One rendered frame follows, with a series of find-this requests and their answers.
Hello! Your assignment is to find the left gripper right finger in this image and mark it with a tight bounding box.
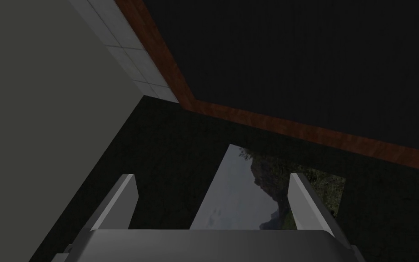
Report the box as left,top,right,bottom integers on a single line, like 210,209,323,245
287,172,337,238

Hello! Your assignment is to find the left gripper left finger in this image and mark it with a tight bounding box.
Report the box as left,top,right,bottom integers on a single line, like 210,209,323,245
85,173,139,232

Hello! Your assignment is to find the landscape picture on wall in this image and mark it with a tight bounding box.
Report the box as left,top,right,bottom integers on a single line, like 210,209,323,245
189,143,347,231

